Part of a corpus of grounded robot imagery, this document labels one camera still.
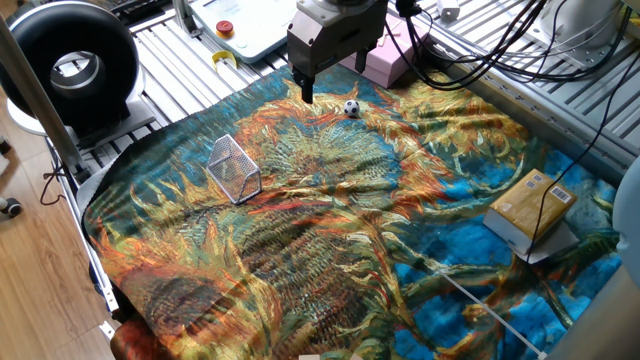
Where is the aluminium frame post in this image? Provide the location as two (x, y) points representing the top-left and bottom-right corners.
(0, 14), (92, 184)

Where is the white teach pendant red button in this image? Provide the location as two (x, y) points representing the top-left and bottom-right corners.
(189, 0), (301, 65)

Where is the pink gift box with ribbon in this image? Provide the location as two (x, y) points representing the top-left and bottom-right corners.
(339, 13), (431, 90)

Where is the sunflower painting print cloth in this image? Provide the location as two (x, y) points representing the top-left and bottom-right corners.
(82, 62), (624, 360)

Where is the thin black cable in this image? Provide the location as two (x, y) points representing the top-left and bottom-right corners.
(39, 158), (69, 207)
(524, 49), (640, 262)

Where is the white cable tie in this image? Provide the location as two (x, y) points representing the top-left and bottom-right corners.
(439, 272), (549, 359)

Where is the silver Schunk gripper body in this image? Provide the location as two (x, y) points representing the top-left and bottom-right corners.
(287, 2), (390, 80)

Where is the black keyboard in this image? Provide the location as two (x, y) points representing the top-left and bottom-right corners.
(107, 0), (171, 25)

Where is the black cable bundle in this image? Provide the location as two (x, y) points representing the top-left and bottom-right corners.
(383, 0), (640, 92)

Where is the white wire mesh goal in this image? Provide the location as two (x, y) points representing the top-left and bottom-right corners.
(206, 133), (263, 205)

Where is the grey metal bracket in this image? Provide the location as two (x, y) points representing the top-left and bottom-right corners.
(172, 0), (203, 39)

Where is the yellow plastic hook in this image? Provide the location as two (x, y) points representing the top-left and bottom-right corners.
(211, 49), (239, 71)

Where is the black ring fan white base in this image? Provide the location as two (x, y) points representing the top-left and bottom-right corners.
(0, 0), (157, 150)

